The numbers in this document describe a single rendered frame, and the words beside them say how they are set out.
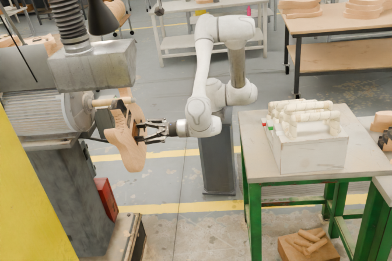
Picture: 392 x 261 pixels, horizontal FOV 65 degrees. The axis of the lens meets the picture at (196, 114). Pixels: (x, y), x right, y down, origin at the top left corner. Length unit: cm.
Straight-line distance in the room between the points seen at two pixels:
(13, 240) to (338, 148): 119
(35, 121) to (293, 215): 184
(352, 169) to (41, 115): 135
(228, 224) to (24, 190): 202
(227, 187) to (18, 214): 217
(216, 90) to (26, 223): 175
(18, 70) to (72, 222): 89
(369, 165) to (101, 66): 118
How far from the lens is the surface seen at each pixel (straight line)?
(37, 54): 140
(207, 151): 235
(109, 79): 123
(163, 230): 246
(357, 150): 160
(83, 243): 205
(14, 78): 150
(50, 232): 57
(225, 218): 246
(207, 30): 168
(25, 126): 156
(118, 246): 209
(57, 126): 148
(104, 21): 137
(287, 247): 216
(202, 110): 126
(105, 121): 177
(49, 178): 173
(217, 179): 252
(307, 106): 135
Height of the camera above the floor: 187
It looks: 30 degrees down
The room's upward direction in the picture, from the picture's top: 8 degrees counter-clockwise
